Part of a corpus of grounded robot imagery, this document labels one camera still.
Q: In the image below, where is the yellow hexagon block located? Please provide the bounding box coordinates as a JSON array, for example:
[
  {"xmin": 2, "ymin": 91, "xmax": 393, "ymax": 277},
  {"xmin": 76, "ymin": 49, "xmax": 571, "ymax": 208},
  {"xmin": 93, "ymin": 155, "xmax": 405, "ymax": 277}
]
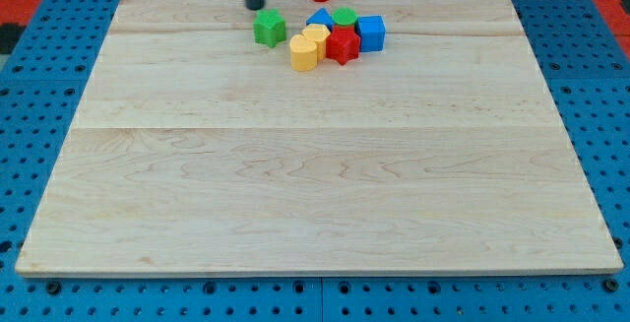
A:
[{"xmin": 302, "ymin": 24, "xmax": 331, "ymax": 61}]

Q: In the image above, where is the yellow heart block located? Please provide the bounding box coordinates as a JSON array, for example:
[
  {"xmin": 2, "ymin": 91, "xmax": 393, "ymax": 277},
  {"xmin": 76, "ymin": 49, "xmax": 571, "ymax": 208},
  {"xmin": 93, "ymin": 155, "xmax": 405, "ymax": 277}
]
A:
[{"xmin": 289, "ymin": 34, "xmax": 318, "ymax": 72}]

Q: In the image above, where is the blue triangle block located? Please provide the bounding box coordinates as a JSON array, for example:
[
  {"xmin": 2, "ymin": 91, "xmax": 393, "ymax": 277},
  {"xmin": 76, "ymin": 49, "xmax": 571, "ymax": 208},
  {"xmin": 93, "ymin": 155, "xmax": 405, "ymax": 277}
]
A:
[{"xmin": 305, "ymin": 8, "xmax": 335, "ymax": 32}]

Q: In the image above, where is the red star block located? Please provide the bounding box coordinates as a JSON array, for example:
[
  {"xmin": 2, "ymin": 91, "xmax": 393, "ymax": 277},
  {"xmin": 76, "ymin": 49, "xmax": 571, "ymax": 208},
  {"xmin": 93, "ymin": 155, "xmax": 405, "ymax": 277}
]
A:
[{"xmin": 326, "ymin": 26, "xmax": 361, "ymax": 65}]

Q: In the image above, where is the green star block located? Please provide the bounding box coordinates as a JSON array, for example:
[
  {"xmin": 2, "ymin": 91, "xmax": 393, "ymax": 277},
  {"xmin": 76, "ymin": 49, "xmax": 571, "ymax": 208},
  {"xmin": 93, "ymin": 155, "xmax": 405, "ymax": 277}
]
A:
[{"xmin": 253, "ymin": 9, "xmax": 286, "ymax": 48}]

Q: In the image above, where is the light wooden board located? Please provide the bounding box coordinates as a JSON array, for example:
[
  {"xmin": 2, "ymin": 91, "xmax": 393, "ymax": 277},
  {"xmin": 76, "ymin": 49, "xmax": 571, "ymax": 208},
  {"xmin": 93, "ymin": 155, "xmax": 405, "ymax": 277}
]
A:
[{"xmin": 16, "ymin": 0, "xmax": 623, "ymax": 278}]

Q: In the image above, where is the green cylinder block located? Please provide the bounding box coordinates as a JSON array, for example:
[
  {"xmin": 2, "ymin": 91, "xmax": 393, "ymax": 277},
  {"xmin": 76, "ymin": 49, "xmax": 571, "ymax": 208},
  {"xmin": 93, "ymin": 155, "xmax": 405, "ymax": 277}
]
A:
[{"xmin": 332, "ymin": 7, "xmax": 358, "ymax": 28}]

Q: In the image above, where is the blue cube block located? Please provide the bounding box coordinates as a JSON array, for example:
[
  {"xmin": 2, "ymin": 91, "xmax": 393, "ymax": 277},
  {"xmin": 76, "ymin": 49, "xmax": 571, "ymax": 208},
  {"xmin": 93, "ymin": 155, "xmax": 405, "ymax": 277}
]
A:
[{"xmin": 355, "ymin": 15, "xmax": 386, "ymax": 52}]

